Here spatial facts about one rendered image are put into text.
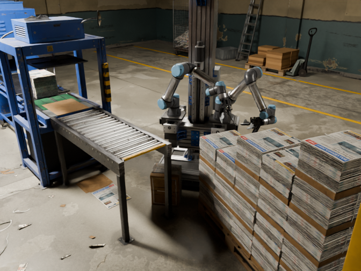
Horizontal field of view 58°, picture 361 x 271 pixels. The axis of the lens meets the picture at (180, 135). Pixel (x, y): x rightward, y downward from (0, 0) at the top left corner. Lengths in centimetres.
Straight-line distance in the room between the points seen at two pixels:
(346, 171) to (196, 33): 211
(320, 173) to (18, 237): 263
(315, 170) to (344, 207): 24
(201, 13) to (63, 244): 248
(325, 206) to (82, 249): 204
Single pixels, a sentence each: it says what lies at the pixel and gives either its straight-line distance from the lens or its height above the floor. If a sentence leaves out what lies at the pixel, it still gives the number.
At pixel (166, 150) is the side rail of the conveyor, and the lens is 291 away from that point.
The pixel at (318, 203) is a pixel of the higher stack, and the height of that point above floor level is 100.
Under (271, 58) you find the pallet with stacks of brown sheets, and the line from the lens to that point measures 894.
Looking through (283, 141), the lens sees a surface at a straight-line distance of 242.
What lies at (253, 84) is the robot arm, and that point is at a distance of 312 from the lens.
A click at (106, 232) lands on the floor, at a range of 322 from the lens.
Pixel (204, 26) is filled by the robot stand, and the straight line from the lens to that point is 337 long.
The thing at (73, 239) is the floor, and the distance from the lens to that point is 323.
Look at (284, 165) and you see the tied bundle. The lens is 212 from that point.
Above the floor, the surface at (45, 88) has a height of 91.
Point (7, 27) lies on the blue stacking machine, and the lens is 588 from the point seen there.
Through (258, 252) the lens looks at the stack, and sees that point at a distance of 261.
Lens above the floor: 206
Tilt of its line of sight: 24 degrees down
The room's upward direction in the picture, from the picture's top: straight up
